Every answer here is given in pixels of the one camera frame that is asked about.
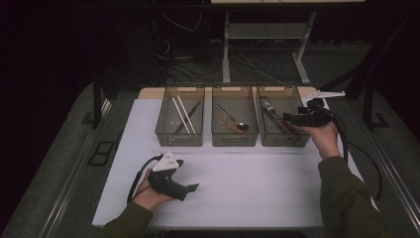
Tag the small golden spoon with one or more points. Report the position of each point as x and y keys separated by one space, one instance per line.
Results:
x=231 y=127

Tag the person's left hand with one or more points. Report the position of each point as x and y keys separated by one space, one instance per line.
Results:
x=147 y=196

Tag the smoky transparent plastic bin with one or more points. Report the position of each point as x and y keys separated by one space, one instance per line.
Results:
x=163 y=130
x=244 y=105
x=284 y=99

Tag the black metal stand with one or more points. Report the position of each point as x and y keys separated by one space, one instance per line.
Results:
x=96 y=105
x=368 y=109

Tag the black rectangular floor frame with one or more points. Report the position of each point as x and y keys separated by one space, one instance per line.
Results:
x=95 y=160

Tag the metal spoon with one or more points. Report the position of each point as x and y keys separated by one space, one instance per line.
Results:
x=242 y=125

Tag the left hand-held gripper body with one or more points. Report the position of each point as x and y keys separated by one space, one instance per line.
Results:
x=164 y=185

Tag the white table cover sheet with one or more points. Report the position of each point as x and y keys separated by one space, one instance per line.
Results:
x=247 y=198

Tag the person's right hand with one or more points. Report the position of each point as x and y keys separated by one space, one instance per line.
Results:
x=325 y=139

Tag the aluminium floor rail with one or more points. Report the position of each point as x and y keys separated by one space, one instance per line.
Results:
x=396 y=178
x=76 y=165

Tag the white metal desk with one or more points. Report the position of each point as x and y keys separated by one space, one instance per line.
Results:
x=264 y=31

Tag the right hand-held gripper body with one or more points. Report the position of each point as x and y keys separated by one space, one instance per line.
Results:
x=317 y=117

